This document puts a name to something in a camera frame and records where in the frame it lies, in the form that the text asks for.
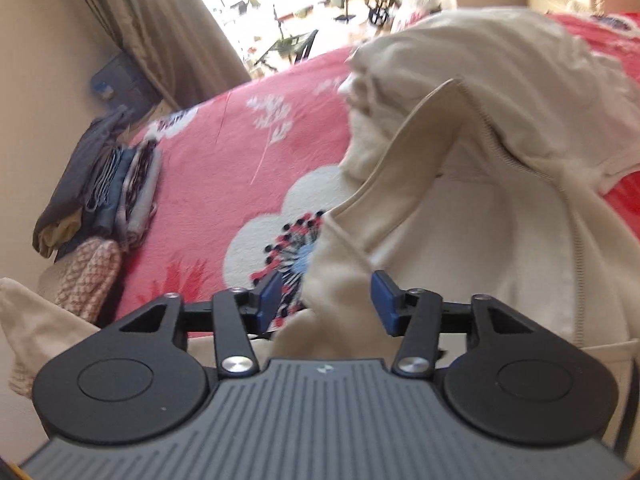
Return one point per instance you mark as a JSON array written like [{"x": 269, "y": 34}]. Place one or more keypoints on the beige curtain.
[{"x": 165, "y": 25}]

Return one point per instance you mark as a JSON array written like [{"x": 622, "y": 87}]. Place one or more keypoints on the blue box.
[{"x": 120, "y": 80}]

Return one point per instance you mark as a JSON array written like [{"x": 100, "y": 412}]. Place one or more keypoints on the red floral blanket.
[{"x": 225, "y": 170}]

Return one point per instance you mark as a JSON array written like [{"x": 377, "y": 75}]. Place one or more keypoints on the cream cloth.
[{"x": 35, "y": 330}]

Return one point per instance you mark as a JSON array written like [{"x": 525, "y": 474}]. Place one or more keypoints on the pink beige knit sweater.
[{"x": 90, "y": 270}]

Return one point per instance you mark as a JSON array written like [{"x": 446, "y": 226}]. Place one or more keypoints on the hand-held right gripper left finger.
[{"x": 270, "y": 296}]

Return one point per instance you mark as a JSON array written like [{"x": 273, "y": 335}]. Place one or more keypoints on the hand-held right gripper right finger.
[{"x": 382, "y": 305}]

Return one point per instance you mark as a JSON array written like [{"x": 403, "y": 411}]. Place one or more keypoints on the beige hoodie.
[{"x": 450, "y": 240}]

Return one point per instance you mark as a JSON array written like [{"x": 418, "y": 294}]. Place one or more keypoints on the stack of folded clothes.
[{"x": 100, "y": 185}]

